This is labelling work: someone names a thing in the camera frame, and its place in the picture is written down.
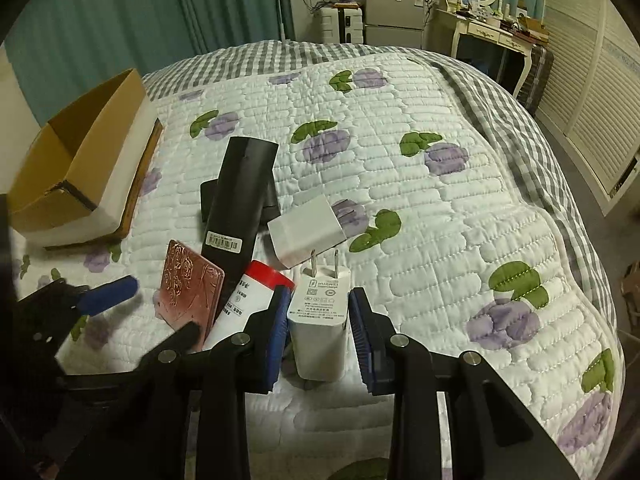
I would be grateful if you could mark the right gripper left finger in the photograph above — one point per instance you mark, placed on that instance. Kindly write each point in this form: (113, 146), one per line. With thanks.
(144, 431)

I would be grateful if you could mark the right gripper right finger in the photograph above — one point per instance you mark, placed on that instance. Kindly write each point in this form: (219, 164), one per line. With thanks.
(454, 417)

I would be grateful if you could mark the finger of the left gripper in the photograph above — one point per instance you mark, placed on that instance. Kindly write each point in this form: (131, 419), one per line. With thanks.
(177, 344)
(97, 300)

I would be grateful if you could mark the red patterned card case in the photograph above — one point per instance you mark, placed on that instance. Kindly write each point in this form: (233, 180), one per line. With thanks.
(189, 290)

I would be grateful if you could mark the red capped white bottle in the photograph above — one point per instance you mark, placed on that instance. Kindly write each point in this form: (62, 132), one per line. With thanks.
(252, 294)

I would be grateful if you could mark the white plug charger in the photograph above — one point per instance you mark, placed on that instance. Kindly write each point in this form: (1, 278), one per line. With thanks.
(317, 319)

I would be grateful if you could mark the tall black remote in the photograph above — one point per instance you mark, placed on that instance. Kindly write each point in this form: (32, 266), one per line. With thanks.
(233, 220)

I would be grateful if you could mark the white usb charger block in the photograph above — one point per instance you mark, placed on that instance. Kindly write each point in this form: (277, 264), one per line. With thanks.
(315, 227)

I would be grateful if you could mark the black wallet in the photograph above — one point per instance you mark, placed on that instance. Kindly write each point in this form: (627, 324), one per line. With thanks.
(268, 199)

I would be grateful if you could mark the brown cardboard box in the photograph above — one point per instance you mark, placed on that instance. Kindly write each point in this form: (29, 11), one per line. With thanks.
(82, 177)

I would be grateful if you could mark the teal window curtain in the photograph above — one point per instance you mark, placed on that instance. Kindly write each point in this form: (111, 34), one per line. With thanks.
(60, 49)

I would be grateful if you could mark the white louvered wardrobe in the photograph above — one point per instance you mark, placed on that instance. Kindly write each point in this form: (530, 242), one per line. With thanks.
(591, 100)

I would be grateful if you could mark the grey striped suitcase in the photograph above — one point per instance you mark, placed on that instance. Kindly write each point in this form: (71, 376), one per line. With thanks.
(532, 90)

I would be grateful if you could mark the small grey refrigerator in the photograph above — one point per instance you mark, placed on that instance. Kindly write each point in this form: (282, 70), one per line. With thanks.
(397, 23)

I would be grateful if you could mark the white dressing table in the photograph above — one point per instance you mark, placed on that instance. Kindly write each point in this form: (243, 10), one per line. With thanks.
(445, 30)

